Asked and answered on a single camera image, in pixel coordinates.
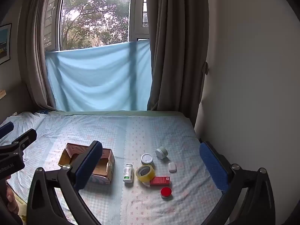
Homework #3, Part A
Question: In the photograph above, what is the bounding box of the yellow tape roll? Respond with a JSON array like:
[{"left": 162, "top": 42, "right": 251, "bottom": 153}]
[{"left": 135, "top": 164, "right": 155, "bottom": 182}]

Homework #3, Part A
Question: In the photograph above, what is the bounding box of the white medicine bottle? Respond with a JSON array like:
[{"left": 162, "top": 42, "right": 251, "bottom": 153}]
[{"left": 123, "top": 163, "right": 134, "bottom": 183}]

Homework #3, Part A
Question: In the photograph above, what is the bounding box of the checked bed sheet with bows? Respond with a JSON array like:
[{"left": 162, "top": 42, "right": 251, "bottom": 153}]
[{"left": 0, "top": 111, "right": 223, "bottom": 225}]

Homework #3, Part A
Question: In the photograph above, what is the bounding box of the brown window curtain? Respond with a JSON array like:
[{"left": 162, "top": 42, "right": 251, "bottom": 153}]
[
  {"left": 17, "top": 0, "right": 68, "bottom": 111},
  {"left": 144, "top": 0, "right": 209, "bottom": 122}
]

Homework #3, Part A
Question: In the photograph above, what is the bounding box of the grey-green round jar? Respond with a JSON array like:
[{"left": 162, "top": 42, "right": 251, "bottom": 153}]
[{"left": 155, "top": 146, "right": 169, "bottom": 160}]

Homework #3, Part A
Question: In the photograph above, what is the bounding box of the red carton box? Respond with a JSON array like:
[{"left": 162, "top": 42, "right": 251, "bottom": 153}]
[{"left": 149, "top": 176, "right": 171, "bottom": 186}]

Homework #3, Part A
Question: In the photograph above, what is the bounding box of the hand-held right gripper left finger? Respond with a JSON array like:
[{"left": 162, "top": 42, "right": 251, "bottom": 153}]
[{"left": 26, "top": 141, "right": 104, "bottom": 225}]

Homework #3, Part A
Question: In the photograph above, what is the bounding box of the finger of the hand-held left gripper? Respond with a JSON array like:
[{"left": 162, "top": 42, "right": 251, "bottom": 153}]
[
  {"left": 0, "top": 121, "right": 14, "bottom": 139},
  {"left": 10, "top": 129, "right": 37, "bottom": 151}
]

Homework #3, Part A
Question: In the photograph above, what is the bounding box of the wall poster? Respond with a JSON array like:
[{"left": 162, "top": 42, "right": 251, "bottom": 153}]
[{"left": 0, "top": 23, "right": 13, "bottom": 65}]

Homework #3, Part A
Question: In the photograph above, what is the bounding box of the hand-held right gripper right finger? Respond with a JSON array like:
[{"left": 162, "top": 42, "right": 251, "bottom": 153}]
[{"left": 199, "top": 141, "right": 276, "bottom": 225}]

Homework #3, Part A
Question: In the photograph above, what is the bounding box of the pale green bed sheet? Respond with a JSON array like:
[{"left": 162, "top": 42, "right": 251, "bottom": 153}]
[{"left": 47, "top": 110, "right": 188, "bottom": 118}]

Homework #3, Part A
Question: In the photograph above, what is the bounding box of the cardboard box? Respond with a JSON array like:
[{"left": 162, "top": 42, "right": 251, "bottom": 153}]
[{"left": 58, "top": 142, "right": 115, "bottom": 184}]

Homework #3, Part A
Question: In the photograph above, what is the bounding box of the person's left hand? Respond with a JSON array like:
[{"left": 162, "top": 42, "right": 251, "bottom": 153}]
[{"left": 6, "top": 175, "right": 22, "bottom": 214}]

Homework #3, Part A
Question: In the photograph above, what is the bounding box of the white plastic plate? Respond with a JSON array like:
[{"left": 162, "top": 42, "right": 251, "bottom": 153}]
[{"left": 141, "top": 153, "right": 154, "bottom": 166}]

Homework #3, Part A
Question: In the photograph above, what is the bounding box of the light blue hanging cloth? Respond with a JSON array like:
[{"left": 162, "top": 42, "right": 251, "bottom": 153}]
[{"left": 45, "top": 40, "right": 153, "bottom": 112}]

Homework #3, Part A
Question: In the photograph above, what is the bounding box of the window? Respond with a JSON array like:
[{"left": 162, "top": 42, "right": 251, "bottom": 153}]
[{"left": 44, "top": 0, "right": 150, "bottom": 52}]

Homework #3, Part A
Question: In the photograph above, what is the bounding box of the red round tin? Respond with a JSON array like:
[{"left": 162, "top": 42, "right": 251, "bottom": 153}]
[{"left": 160, "top": 187, "right": 173, "bottom": 199}]

